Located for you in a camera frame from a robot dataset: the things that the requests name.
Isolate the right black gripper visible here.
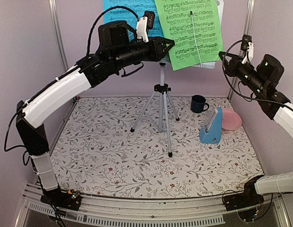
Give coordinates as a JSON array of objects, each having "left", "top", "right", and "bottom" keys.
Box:
[{"left": 220, "top": 51, "right": 266, "bottom": 95}]

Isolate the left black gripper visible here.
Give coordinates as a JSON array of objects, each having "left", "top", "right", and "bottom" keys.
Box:
[{"left": 112, "top": 35, "right": 176, "bottom": 70}]

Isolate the green sheet music page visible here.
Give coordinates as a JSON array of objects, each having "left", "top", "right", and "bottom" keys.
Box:
[{"left": 155, "top": 0, "right": 224, "bottom": 70}]

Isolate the light blue music stand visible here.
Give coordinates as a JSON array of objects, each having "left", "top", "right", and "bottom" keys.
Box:
[{"left": 130, "top": 0, "right": 225, "bottom": 158}]

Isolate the blue sheet music page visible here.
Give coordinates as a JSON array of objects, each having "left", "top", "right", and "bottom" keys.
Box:
[{"left": 103, "top": 0, "right": 164, "bottom": 37}]

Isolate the blue metronome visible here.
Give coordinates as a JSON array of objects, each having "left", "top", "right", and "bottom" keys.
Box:
[{"left": 199, "top": 107, "right": 222, "bottom": 144}]

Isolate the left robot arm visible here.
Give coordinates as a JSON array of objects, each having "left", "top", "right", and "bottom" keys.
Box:
[{"left": 12, "top": 11, "right": 175, "bottom": 205}]

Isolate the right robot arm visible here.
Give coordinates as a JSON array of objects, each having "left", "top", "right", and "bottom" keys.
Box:
[{"left": 219, "top": 52, "right": 293, "bottom": 206}]

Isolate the dark blue mug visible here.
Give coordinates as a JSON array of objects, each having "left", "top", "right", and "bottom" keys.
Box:
[{"left": 190, "top": 95, "right": 209, "bottom": 113}]

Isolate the pink plate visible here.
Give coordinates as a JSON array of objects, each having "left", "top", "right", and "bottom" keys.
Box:
[{"left": 222, "top": 108, "right": 242, "bottom": 131}]

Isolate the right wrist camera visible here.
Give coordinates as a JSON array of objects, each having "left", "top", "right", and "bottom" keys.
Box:
[{"left": 241, "top": 35, "right": 254, "bottom": 64}]

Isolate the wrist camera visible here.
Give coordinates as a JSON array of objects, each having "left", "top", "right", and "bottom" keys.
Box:
[
  {"left": 136, "top": 11, "right": 155, "bottom": 43},
  {"left": 241, "top": 35, "right": 254, "bottom": 64}
]

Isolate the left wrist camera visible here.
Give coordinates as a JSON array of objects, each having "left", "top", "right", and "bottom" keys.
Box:
[{"left": 136, "top": 11, "right": 155, "bottom": 43}]

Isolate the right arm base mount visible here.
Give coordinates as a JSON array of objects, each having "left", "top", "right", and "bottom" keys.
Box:
[{"left": 222, "top": 192, "right": 264, "bottom": 222}]

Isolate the front aluminium rail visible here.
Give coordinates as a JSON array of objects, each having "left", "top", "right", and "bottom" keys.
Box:
[{"left": 15, "top": 183, "right": 293, "bottom": 227}]

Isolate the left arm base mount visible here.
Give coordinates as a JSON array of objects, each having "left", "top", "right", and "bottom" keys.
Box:
[{"left": 40, "top": 187, "right": 82, "bottom": 211}]

